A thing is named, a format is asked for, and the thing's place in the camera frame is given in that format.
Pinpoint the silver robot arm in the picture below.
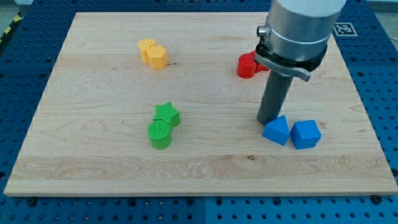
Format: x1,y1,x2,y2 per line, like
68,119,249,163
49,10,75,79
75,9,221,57
254,0,346,82

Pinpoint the green star block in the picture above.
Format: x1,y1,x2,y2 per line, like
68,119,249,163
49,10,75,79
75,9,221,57
154,101,180,128

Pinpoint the green cylinder block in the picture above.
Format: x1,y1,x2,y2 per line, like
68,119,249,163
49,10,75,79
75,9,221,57
147,120,172,149

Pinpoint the wooden board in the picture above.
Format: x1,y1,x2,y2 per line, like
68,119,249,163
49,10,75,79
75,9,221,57
4,12,397,197

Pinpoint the red cylinder block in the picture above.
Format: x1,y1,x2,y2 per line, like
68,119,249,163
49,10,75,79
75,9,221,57
237,54,257,78

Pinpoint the yellow hexagon block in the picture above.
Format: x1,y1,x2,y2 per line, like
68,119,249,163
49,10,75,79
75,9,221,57
147,45,168,70

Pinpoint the blue triangle block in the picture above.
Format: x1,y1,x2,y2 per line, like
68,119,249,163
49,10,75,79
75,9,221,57
262,115,290,146

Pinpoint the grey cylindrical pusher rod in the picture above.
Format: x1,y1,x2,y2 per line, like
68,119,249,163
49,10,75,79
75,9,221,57
257,70,293,126

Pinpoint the yellow cylinder block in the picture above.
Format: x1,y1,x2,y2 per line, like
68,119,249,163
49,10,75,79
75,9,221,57
138,39,156,63

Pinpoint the blue cube block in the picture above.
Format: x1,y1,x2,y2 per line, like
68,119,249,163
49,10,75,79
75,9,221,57
290,120,322,149

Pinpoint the black white fiducial marker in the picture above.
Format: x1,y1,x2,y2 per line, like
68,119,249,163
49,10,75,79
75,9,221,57
333,22,358,37

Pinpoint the black yellow hazard tape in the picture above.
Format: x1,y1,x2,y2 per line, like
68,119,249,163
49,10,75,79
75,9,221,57
1,11,24,44

